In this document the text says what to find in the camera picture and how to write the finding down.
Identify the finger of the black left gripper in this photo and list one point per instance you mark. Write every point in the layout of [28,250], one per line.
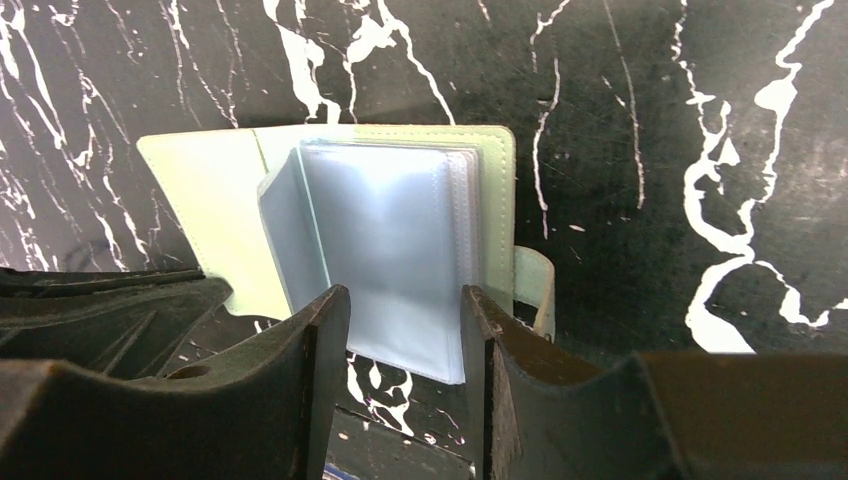
[126,325]

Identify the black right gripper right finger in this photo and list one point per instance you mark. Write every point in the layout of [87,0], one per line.
[536,412]

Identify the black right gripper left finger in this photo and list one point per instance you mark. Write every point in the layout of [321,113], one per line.
[262,409]

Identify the green card holder wallet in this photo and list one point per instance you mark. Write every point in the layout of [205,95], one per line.
[403,216]

